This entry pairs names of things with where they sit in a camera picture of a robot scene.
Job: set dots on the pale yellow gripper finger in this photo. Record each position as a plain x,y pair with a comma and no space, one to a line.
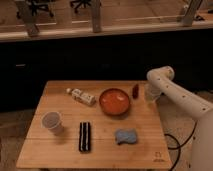
148,94

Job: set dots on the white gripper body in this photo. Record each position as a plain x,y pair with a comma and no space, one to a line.
155,91

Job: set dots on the dark red pepper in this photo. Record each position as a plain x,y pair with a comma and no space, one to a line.
135,91

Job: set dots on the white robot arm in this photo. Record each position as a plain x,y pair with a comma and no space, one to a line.
160,81

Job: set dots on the orange bowl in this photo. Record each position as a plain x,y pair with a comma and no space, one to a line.
114,101

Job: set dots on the blue sponge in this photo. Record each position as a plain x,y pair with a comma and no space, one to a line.
125,136

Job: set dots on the white tube bottle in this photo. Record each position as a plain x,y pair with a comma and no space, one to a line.
81,96

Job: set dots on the black white striped block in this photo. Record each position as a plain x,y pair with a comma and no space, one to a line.
85,137

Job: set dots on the clear plastic cup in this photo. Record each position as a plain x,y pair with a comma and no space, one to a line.
52,122

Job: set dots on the black office chair middle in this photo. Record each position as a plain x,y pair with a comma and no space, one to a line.
75,4

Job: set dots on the black office chair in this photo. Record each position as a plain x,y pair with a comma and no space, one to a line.
37,5
75,4

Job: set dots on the black office chair left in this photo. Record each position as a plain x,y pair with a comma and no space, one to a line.
37,5

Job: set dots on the grey metal post right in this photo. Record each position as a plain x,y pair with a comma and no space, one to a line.
190,12

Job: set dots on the grey metal post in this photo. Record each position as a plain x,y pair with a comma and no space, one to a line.
96,17
28,19
190,12

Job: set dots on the grey metal post middle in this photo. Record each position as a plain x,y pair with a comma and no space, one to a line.
96,17

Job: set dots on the grey metal post left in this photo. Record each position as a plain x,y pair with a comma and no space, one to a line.
28,19

